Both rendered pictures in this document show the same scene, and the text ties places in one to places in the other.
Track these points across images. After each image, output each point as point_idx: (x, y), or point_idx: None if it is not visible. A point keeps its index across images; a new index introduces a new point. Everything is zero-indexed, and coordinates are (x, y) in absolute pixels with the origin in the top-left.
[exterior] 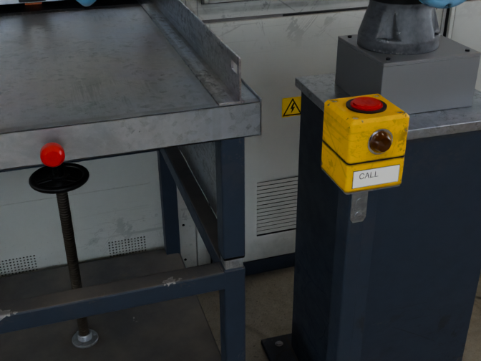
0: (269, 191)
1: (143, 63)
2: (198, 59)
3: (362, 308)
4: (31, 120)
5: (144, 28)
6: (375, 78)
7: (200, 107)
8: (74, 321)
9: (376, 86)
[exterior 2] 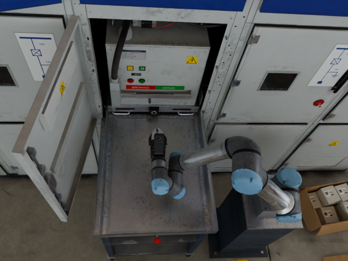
0: (223, 159)
1: (187, 186)
2: (205, 189)
3: None
4: (153, 226)
5: (191, 147)
6: (260, 208)
7: (200, 230)
8: None
9: (259, 211)
